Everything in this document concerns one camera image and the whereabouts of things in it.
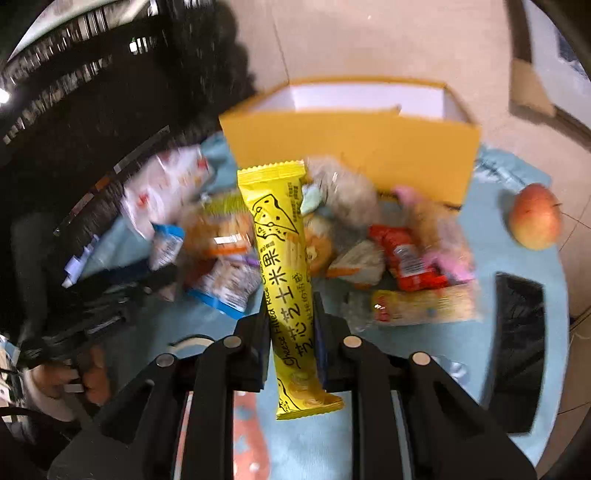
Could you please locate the person's left hand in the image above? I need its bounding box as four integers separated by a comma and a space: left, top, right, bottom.
25, 345, 112, 408

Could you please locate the cardboard corner protector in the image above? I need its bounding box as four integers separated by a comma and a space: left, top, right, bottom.
510, 59, 557, 118

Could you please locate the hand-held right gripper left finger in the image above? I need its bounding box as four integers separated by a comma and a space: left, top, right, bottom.
48, 314, 273, 480

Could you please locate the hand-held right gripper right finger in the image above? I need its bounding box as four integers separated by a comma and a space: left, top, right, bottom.
314, 293, 539, 480

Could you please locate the blue and white snack packet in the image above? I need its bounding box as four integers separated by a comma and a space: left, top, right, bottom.
186, 256, 260, 320

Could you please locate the clear bag of white nuts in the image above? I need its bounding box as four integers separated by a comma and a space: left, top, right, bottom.
306, 157, 380, 228

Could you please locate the small white blue packet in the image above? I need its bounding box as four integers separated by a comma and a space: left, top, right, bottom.
149, 223, 186, 273

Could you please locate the bread packet with green label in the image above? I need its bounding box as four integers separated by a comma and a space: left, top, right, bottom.
181, 193, 256, 260

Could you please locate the yellow cardboard box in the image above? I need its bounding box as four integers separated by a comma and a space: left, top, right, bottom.
219, 78, 482, 208

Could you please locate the small red snack packet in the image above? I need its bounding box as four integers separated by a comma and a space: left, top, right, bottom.
368, 224, 447, 292

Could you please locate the small round bread packet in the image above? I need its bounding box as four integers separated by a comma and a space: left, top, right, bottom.
302, 216, 336, 278

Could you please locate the red apple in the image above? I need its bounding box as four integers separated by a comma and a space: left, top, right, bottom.
508, 183, 564, 251

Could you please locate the white floral tissue pack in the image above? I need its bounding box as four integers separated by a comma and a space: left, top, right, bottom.
121, 147, 215, 241

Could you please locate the black smartphone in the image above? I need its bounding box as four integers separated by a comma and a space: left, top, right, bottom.
488, 272, 546, 435

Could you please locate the clear packet with red end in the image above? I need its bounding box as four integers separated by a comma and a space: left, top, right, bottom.
370, 285, 484, 327

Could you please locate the tan triangular snack packet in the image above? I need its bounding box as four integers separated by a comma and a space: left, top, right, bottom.
327, 239, 387, 290

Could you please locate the yellow rice cracker packet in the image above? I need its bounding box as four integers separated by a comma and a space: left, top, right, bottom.
237, 160, 345, 421

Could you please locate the framed lotus painting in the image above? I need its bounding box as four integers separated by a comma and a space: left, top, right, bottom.
508, 0, 591, 134

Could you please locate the mint green snack packet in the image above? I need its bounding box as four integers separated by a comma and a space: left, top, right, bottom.
301, 184, 320, 215

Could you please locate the pink bread packet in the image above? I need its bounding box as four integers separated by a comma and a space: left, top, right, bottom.
392, 186, 476, 283

